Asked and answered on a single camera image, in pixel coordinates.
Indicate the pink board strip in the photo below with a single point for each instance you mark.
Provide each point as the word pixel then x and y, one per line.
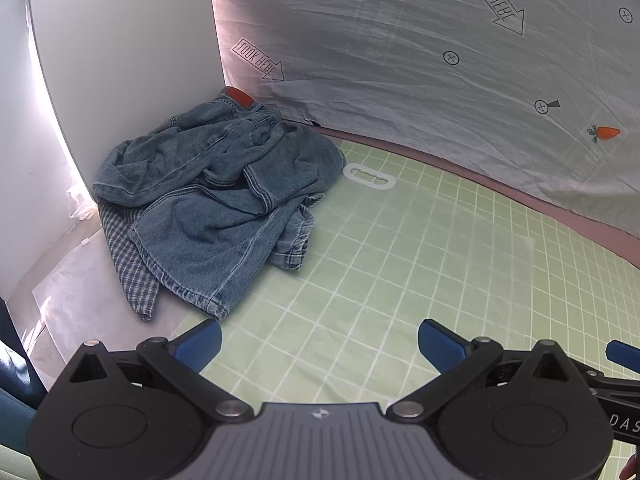
pixel 575 215

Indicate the white printed backdrop cloth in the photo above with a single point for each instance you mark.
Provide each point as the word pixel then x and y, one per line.
pixel 425 85

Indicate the blue plaid shirt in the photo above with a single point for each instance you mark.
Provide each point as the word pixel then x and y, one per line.
pixel 125 255

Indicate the white plastic sheet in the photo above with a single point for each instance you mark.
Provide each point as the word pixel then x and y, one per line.
pixel 90 285

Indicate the green grid mat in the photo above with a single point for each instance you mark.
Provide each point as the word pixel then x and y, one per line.
pixel 400 270

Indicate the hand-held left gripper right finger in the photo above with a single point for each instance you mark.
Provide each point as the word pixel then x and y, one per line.
pixel 440 347

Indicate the blue denim jeans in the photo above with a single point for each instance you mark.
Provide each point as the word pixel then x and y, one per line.
pixel 225 220

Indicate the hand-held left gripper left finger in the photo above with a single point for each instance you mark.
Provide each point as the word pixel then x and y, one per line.
pixel 200 346

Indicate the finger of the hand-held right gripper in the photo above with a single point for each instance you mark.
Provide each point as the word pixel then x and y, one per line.
pixel 622 355

